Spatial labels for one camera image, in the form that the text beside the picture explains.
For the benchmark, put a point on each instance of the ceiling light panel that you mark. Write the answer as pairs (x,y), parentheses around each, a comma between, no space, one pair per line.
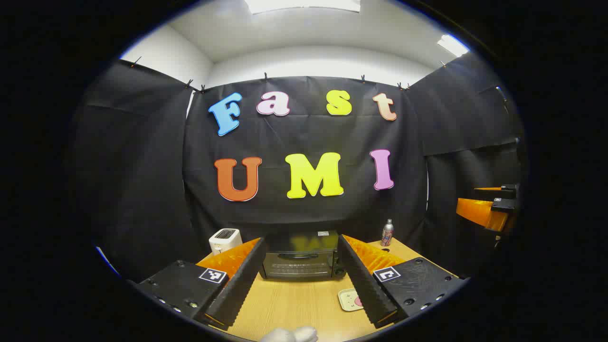
(304,4)
(452,45)

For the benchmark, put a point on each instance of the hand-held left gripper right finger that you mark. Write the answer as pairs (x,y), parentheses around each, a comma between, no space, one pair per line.
(363,285)

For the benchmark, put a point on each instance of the cream food plate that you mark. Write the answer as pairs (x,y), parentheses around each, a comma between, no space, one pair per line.
(346,299)

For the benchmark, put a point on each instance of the black backdrop cloth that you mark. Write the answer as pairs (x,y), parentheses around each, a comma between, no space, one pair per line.
(142,190)

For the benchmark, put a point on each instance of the silver spray bottle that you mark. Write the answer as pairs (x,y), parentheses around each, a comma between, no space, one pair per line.
(387,233)

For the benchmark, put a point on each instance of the black electric oven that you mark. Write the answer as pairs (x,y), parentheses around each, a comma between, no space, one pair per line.
(299,266)

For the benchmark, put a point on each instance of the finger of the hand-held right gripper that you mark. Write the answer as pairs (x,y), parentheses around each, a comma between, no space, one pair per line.
(477,213)
(509,191)

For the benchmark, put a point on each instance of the white toaster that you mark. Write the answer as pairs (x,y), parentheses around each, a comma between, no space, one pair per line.
(224,240)

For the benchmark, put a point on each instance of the pink food slice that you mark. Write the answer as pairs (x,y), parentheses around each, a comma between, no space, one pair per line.
(358,301)

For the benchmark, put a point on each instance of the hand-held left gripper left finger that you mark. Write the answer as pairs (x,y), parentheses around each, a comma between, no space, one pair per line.
(240,285)

